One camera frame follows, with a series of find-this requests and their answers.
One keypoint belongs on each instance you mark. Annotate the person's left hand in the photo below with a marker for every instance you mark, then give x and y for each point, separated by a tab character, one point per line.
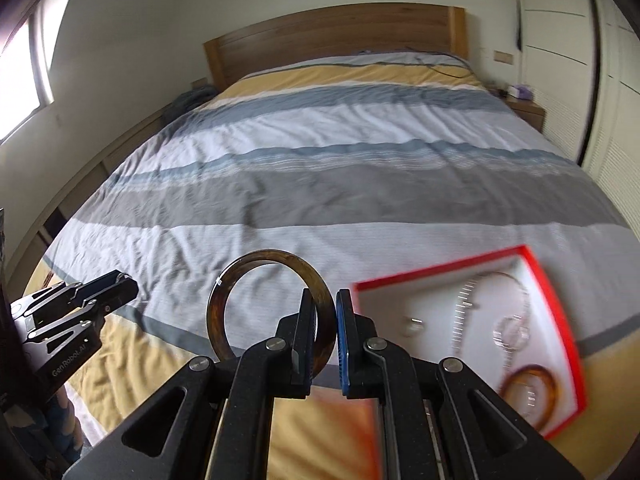
62	420

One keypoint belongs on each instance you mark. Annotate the red box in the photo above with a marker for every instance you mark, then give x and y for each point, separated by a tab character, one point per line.
435	300

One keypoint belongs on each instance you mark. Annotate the purple tissue box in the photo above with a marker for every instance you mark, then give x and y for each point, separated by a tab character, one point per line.
520	92

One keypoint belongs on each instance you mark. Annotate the window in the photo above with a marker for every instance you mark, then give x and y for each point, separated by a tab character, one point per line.
20	75

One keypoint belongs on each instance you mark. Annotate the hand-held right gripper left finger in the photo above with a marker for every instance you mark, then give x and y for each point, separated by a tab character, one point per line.
307	330

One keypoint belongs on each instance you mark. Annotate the dark brown bangle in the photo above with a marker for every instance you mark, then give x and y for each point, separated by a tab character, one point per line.
215	310

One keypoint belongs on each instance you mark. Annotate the grey-blue cloth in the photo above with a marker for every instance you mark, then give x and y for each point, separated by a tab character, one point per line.
192	102

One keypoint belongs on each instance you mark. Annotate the wooden nightstand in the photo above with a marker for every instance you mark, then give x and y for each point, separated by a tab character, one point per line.
530	112

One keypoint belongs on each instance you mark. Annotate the striped bed blanket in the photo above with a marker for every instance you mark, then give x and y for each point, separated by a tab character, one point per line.
350	185

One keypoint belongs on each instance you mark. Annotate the amber bangle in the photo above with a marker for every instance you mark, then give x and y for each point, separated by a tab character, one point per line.
530	370

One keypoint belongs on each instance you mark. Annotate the wooden headboard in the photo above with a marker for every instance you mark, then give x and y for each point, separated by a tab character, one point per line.
325	35

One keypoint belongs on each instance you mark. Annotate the white wardrobe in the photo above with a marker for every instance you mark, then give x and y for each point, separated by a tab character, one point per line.
560	35

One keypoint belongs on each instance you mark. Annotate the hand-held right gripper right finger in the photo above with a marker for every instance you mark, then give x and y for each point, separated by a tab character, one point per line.
342	340

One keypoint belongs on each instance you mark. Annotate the wall socket plate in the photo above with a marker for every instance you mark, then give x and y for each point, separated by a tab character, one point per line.
503	57

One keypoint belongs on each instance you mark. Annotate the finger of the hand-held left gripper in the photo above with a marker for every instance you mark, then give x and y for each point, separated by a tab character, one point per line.
70	329
110	290

